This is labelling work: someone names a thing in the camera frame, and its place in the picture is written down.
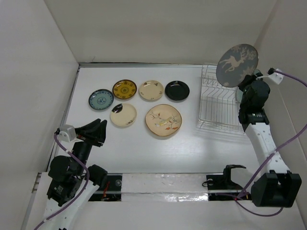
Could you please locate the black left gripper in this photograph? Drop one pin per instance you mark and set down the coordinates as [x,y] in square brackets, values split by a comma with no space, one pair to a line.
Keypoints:
[88,132]

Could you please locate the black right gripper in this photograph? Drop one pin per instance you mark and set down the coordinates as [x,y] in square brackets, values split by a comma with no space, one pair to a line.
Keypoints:
[247,79]

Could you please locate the light green floral plate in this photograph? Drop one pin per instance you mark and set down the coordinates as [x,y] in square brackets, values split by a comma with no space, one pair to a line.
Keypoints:
[239,93]

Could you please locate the beige bird branch plate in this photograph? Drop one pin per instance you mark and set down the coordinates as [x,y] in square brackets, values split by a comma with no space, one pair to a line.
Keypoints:
[163,120]

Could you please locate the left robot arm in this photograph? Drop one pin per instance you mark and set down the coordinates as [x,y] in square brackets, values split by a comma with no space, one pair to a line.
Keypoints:
[73,183]

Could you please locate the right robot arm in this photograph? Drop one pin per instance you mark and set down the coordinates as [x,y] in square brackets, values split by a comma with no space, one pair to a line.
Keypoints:
[273,184]

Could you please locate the blue white patterned plate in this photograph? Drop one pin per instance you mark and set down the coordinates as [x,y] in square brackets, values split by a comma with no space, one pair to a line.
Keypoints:
[101,99]

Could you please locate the cream plate with dark patch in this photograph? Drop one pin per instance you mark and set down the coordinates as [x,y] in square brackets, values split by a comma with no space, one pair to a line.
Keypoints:
[123,115]

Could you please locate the yellow patterned small plate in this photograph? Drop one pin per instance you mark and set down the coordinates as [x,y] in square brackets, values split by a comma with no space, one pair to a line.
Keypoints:
[124,89]

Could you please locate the cream floral small plate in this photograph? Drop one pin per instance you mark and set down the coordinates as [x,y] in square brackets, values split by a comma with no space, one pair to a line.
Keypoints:
[151,90]

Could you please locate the black glossy small plate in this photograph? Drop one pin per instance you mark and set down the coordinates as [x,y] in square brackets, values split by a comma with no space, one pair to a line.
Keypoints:
[177,90]

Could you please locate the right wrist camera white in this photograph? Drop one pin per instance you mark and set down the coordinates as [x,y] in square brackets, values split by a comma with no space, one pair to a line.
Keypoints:
[273,75]

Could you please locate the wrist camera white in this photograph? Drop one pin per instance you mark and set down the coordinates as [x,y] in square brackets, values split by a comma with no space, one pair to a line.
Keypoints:
[273,75]
[66,133]

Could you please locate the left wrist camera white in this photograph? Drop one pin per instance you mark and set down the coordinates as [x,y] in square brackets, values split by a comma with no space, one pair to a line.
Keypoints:
[66,133]

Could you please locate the white wire dish rack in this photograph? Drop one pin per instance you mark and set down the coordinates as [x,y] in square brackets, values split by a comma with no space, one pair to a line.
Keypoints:
[218,106]

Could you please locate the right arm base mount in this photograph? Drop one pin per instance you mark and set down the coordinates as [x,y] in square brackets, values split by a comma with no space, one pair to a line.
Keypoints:
[223,181]

